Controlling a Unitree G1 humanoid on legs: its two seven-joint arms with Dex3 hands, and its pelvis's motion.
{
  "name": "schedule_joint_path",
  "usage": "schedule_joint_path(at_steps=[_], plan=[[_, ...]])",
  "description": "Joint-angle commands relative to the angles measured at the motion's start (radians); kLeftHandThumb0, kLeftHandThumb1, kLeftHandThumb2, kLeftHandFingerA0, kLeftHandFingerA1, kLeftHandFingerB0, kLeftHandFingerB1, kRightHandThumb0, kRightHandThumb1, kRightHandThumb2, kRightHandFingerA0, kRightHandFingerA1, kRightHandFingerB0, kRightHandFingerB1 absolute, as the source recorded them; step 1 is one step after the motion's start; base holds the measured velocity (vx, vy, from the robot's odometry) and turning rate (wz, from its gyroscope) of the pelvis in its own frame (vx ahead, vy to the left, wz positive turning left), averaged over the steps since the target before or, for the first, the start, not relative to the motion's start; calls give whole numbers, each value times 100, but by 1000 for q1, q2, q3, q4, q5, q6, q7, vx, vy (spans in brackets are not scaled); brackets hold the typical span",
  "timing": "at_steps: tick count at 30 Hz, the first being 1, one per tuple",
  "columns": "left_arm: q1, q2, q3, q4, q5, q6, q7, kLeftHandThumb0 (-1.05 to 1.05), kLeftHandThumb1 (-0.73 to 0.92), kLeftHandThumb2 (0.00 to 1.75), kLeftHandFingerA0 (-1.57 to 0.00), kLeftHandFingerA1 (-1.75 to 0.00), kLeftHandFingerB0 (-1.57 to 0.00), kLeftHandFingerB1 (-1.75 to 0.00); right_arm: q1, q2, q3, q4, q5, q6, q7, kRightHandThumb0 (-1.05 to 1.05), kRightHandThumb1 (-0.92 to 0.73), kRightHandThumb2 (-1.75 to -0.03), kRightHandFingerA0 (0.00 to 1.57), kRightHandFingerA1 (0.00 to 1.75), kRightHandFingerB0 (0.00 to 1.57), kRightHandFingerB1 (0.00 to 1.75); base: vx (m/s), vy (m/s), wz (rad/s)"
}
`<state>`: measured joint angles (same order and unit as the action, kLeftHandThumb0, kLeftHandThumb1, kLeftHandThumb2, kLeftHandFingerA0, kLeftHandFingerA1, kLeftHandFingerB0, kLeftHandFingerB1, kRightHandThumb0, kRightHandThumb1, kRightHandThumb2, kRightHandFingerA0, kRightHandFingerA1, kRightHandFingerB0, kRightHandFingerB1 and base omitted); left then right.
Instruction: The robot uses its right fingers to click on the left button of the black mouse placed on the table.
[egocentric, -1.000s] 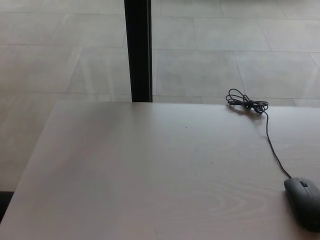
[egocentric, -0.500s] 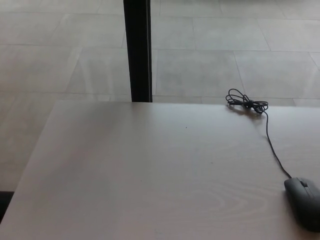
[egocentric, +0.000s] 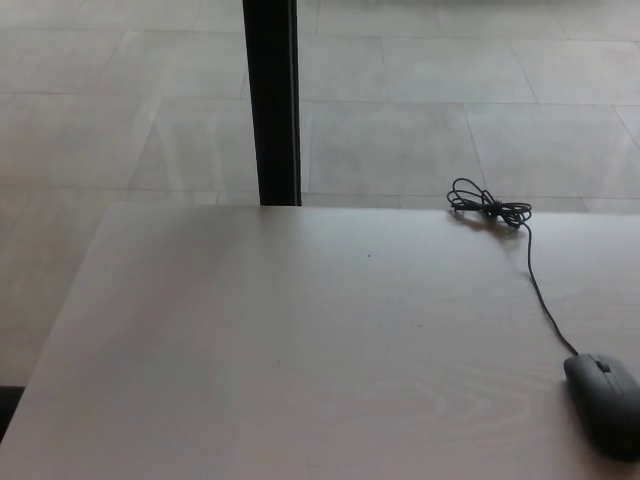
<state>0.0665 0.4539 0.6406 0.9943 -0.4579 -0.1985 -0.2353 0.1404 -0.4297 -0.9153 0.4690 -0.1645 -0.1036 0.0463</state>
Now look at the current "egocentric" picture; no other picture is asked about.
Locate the black mouse cable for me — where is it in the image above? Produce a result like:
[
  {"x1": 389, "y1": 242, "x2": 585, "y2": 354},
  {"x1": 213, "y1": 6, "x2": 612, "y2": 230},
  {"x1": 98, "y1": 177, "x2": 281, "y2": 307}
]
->
[{"x1": 446, "y1": 177, "x2": 581, "y2": 357}]

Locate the black vertical window frame post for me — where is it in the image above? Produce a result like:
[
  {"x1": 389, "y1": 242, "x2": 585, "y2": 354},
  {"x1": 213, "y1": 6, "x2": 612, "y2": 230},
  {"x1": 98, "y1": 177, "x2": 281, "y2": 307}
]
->
[{"x1": 242, "y1": 0, "x2": 303, "y2": 207}]

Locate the black computer mouse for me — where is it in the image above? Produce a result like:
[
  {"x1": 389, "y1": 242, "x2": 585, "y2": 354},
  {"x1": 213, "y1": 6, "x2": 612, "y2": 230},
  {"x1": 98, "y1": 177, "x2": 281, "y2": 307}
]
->
[{"x1": 563, "y1": 352, "x2": 640, "y2": 463}]

